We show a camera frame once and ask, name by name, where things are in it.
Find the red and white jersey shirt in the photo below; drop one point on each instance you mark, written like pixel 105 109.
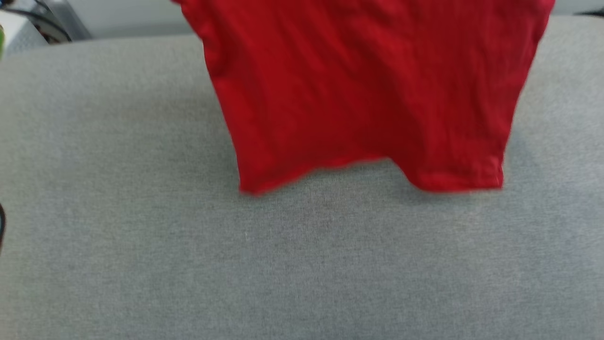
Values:
pixel 368 94

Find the white equipment box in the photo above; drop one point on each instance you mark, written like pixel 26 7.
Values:
pixel 19 35

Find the grey metal post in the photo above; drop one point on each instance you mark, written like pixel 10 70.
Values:
pixel 71 19

